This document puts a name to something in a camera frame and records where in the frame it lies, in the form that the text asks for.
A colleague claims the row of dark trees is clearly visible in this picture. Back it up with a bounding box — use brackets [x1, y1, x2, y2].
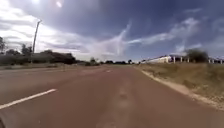
[0, 36, 134, 67]

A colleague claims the dark bushy tree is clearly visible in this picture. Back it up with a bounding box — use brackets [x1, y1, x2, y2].
[185, 48, 210, 64]

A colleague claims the street light pole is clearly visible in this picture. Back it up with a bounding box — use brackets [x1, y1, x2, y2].
[30, 19, 43, 64]

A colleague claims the pale sandy road edge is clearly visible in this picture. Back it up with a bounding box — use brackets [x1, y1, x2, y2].
[139, 69, 224, 111]

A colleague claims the dry grass strip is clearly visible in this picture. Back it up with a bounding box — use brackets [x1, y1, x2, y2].
[0, 62, 88, 71]

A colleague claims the reddish asphalt road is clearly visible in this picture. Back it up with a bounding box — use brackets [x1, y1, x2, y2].
[0, 64, 224, 128]

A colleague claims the white dashed road line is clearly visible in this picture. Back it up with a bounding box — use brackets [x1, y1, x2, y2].
[0, 69, 113, 111]

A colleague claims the long white fence wall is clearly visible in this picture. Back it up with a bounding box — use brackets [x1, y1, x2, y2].
[139, 54, 224, 65]

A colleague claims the dry grass verge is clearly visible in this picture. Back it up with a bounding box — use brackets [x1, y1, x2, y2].
[135, 62, 224, 103]

